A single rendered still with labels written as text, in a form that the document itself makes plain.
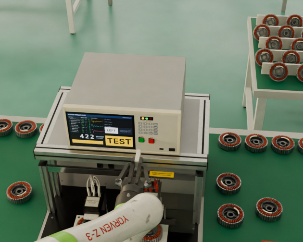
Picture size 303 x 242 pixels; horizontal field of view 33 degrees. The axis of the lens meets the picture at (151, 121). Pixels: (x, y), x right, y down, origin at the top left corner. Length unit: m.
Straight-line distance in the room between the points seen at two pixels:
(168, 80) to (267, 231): 0.76
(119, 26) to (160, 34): 0.44
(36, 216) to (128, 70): 0.75
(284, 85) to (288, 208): 0.94
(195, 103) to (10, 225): 0.94
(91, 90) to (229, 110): 2.20
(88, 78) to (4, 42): 3.09
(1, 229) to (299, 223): 1.26
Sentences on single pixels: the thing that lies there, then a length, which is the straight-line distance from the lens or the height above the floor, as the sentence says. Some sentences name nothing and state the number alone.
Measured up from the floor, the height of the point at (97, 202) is 0.87.
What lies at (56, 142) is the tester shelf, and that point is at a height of 1.11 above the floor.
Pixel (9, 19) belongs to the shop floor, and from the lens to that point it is 5.48.
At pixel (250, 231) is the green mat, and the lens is 2.22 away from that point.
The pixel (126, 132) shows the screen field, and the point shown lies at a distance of 1.92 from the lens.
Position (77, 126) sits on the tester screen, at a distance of 1.94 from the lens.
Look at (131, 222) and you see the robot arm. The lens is 1.43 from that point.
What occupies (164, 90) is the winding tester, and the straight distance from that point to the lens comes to 1.95.
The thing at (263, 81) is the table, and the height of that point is 0.75.
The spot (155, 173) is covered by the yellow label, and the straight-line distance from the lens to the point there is 1.97.
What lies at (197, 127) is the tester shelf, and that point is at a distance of 2.10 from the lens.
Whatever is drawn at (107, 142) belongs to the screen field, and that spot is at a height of 1.16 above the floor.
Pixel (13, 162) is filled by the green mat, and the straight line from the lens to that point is 2.57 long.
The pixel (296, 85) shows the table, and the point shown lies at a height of 0.75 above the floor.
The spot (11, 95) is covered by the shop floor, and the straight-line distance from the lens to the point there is 4.33.
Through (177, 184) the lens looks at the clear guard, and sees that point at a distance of 1.93.
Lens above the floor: 2.46
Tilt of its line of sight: 39 degrees down
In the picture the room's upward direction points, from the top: 1 degrees counter-clockwise
